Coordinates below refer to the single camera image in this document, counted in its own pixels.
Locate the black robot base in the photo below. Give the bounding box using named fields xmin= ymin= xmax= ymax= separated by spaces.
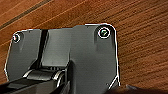
xmin=3 ymin=23 xmax=121 ymax=94

